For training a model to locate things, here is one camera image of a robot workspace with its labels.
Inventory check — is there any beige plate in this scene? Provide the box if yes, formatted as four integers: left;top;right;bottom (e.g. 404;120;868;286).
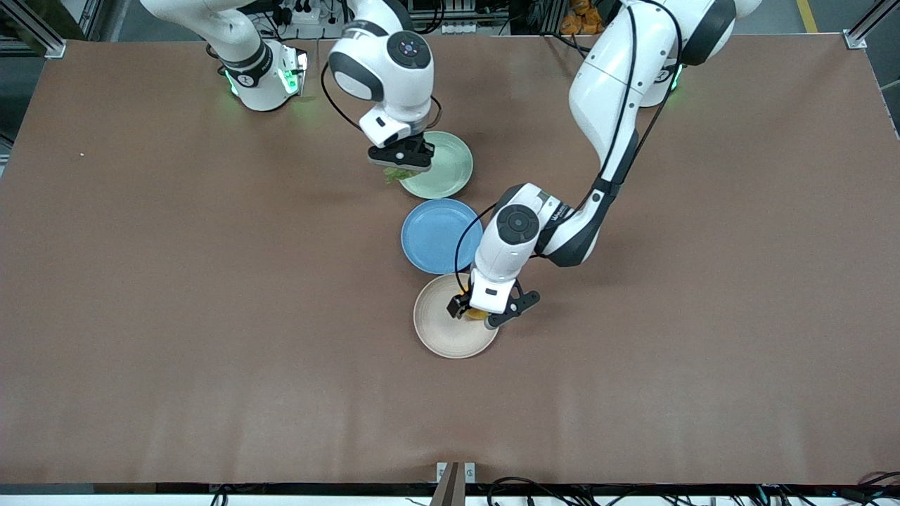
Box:
413;273;501;360

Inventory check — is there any pale green plate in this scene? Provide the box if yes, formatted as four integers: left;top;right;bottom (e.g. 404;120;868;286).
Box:
399;131;474;200

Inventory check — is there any blue plate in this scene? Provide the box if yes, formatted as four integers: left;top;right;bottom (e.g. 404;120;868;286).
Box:
401;198;484;275

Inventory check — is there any white power strip with plugs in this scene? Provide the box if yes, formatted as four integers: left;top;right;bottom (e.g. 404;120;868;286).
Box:
278;0;331;25

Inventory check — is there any pile of orange packets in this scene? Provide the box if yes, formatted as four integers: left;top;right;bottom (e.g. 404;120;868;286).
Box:
560;0;623;36

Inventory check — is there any brown table cover sheet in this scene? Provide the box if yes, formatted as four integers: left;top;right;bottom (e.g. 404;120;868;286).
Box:
0;32;900;487

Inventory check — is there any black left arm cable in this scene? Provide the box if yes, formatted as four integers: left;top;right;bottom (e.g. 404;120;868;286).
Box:
454;0;686;292

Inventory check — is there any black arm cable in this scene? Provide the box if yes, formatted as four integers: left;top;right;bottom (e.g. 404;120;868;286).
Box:
454;0;686;292
321;60;444;134

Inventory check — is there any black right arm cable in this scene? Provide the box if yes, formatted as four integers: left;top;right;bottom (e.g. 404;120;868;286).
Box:
321;60;444;134

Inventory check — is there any grey metal table bracket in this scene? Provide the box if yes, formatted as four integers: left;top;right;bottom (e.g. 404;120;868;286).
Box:
430;461;477;506

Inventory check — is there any aluminium frame profile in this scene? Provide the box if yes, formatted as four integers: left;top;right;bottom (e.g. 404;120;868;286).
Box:
844;0;900;50
0;0;106;58

